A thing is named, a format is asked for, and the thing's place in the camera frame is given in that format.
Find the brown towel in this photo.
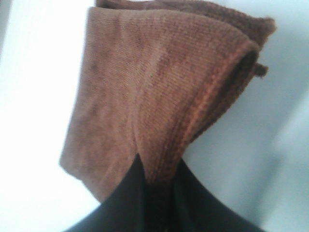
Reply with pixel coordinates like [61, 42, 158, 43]
[58, 0, 277, 203]

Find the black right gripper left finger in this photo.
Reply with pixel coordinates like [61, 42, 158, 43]
[67, 155, 146, 232]

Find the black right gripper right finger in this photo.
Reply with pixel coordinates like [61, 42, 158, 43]
[173, 160, 263, 232]

